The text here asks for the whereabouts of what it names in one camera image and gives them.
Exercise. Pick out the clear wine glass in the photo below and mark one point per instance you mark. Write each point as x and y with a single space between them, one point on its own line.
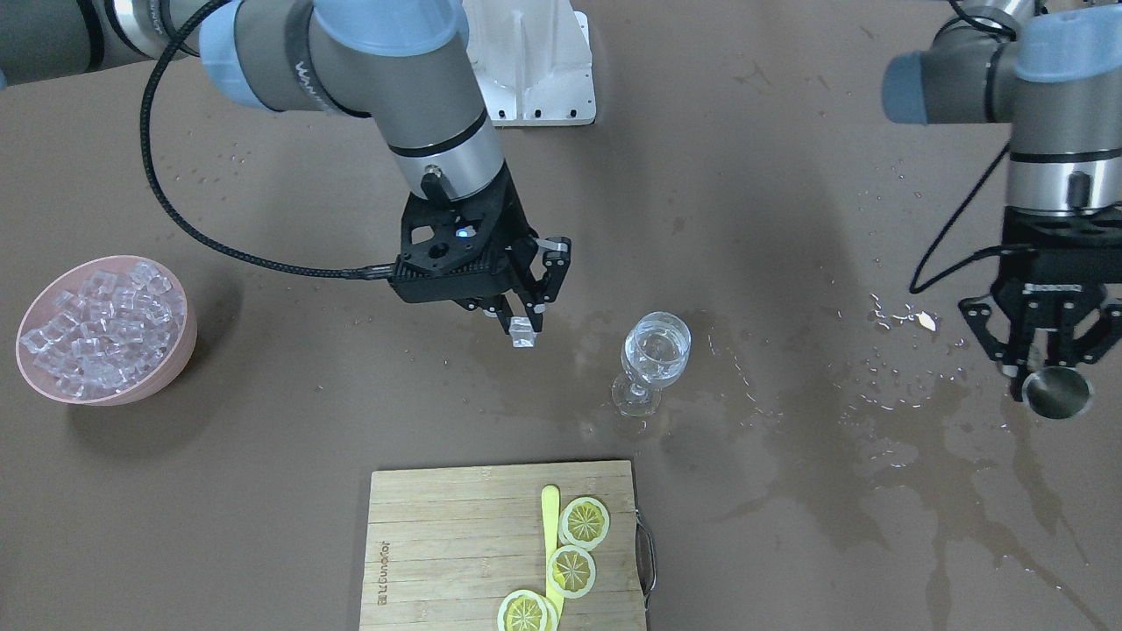
653 356

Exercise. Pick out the clear ice cube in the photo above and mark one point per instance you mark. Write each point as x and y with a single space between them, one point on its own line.
521 333

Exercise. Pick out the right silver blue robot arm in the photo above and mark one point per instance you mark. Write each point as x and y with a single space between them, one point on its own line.
402 64

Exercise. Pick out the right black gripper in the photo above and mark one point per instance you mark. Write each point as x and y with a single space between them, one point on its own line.
518 230

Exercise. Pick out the yellow plastic stick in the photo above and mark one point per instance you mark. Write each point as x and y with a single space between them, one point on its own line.
550 505

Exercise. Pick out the bamboo cutting board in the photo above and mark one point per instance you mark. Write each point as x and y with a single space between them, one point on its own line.
444 546

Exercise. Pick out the lemon slice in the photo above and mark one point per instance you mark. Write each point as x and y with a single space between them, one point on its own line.
584 523
570 572
526 610

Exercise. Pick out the pink bowl of ice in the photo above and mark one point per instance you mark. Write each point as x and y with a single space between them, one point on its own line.
109 332

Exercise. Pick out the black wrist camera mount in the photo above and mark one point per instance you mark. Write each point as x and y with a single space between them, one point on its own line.
447 252

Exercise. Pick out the lemon slice far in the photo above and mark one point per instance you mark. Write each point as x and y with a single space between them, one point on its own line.
584 523

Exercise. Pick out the lemon slice near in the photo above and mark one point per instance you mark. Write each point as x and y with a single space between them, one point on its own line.
526 610

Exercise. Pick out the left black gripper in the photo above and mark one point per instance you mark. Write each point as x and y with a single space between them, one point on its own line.
1062 289

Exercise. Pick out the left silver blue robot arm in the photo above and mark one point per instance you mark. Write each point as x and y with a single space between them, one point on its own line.
1054 78

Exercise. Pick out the lemon slice middle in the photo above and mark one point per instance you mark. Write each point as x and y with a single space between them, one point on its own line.
570 572

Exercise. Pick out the white camera mast base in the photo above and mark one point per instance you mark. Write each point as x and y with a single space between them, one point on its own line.
533 61

